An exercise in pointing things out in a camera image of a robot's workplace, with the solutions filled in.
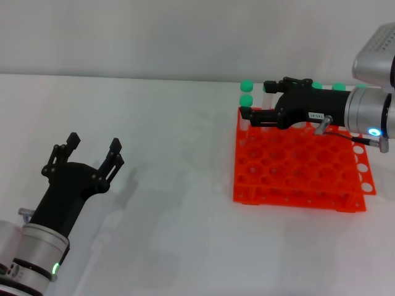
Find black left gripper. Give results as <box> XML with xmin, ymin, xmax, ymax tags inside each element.
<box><xmin>30</xmin><ymin>132</ymin><xmax>125</xmax><ymax>239</ymax></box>

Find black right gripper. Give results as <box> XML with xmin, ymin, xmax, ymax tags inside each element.
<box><xmin>239</xmin><ymin>76</ymin><xmax>353</xmax><ymax>131</ymax></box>

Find orange test tube rack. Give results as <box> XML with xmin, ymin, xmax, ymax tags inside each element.
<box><xmin>231</xmin><ymin>106</ymin><xmax>377</xmax><ymax>213</ymax></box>

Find black cable silver plugs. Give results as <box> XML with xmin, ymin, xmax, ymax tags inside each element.
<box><xmin>314</xmin><ymin>115</ymin><xmax>391</xmax><ymax>154</ymax></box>

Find silver cable connector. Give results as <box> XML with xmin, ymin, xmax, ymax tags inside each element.
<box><xmin>18</xmin><ymin>208</ymin><xmax>35</xmax><ymax>223</ymax></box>

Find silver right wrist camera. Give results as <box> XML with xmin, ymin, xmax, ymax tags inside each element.
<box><xmin>352</xmin><ymin>23</ymin><xmax>395</xmax><ymax>92</ymax></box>

